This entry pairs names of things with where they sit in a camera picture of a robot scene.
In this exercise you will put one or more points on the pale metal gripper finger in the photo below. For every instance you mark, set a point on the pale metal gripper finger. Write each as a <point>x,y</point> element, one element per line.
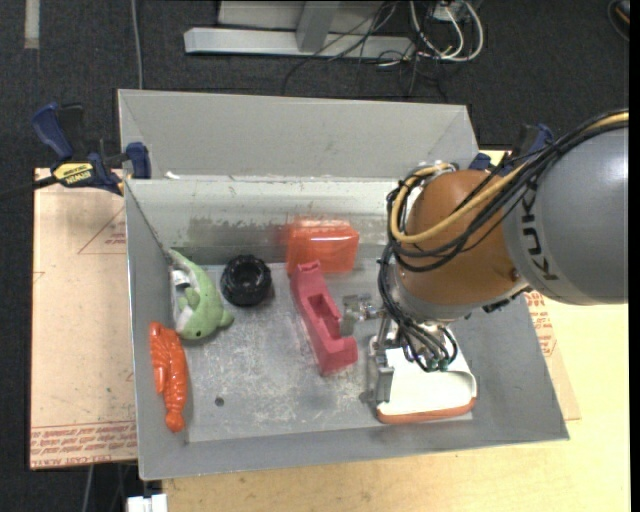
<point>351,314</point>
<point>381,382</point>

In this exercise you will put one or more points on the orange toy lobster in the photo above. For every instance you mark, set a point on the orange toy lobster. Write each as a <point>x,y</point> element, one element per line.
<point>171,370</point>

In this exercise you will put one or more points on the orange translucent box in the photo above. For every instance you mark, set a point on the orange translucent box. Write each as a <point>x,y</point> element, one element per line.
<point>325,247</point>

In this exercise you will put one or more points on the green toy whale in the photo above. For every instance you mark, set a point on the green toy whale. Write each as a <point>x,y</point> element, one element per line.
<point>200,310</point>

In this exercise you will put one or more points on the grey metal bin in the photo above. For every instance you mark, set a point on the grey metal bin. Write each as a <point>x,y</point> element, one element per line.
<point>260,380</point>

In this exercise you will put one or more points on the pink tape dispenser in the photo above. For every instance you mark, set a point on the pink tape dispenser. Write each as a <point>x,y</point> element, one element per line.
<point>312,295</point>

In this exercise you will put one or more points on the black cylinder on white bracket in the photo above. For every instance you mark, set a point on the black cylinder on white bracket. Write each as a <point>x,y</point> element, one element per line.
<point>497,305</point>

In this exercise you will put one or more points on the white and orange flat object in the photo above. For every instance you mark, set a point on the white and orange flat object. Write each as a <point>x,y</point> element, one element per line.
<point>430,395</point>

